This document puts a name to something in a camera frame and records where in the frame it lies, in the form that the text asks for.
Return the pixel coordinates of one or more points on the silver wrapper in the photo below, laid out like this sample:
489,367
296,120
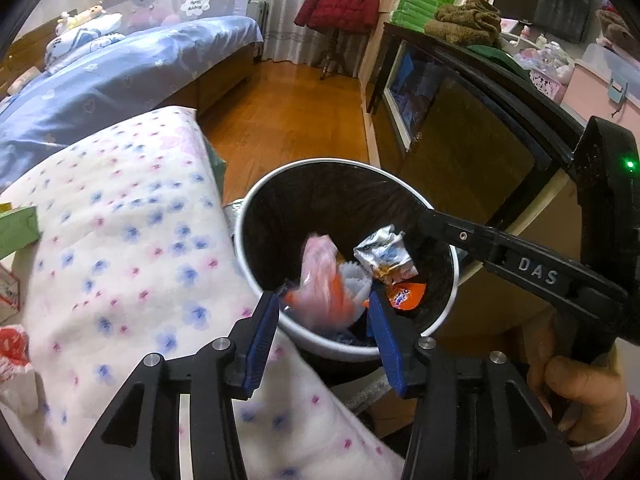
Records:
382,255

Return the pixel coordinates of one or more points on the small cream pillow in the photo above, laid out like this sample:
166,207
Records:
25,79

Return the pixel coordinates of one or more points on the brown fuzzy cloth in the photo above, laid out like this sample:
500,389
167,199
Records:
465,22

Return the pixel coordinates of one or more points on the dark green cloth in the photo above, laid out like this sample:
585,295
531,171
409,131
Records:
495,58

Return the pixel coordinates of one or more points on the red padded jacket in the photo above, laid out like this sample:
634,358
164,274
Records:
340,0

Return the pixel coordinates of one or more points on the pink plastic bag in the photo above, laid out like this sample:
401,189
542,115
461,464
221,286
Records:
320,280

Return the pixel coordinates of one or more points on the grey suitcase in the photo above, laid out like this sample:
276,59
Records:
258,25

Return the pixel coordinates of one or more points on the brown plush toy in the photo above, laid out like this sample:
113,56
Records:
617,27

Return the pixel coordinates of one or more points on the round orange wrapper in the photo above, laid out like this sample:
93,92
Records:
407,295

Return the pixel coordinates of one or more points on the red foil wrapper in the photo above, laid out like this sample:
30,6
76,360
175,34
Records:
12,355

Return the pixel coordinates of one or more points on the white foam net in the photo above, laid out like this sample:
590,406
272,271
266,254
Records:
356,282

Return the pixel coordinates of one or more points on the pink patterned box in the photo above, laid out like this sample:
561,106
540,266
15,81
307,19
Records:
547,85

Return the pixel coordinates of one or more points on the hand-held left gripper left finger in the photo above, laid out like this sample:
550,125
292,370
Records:
262,345

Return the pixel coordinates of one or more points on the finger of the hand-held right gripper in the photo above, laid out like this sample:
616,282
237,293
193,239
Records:
460,232

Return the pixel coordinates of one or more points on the green carton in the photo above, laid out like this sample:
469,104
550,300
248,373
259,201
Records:
17,232

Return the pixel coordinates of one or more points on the dark wooden coat rack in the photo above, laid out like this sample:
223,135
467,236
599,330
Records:
332,55

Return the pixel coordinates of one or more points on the stack of green packets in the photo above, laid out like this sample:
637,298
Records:
415,0

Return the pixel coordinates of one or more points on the white printed snack bag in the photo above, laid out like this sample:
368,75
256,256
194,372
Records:
7,292

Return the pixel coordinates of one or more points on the light green cloth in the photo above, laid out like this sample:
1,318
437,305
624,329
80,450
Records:
217,160

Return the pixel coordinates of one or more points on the blue white pillow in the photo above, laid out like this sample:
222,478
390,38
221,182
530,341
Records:
80,40

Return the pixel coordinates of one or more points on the white trash bin black liner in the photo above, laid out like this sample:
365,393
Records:
325,200

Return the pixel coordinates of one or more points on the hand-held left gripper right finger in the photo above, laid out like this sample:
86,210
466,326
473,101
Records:
392,345

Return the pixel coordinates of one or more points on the person's right hand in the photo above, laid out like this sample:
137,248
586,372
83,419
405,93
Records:
585,385

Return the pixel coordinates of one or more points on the white framed picture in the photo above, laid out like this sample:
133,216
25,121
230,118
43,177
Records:
410,95

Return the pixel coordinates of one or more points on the dark wooden cabinet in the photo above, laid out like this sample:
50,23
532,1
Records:
475,150

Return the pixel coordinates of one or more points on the black television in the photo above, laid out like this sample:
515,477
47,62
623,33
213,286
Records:
545,0

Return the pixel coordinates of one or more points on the yellow white plush toy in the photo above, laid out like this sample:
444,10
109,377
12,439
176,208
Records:
85,15

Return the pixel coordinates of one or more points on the pink storage box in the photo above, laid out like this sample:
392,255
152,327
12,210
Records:
595,90

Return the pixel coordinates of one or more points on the wooden bed with blue sheet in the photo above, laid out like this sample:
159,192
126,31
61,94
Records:
125,75

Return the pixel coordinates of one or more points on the floral printed blanket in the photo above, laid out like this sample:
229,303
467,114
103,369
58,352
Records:
125,260

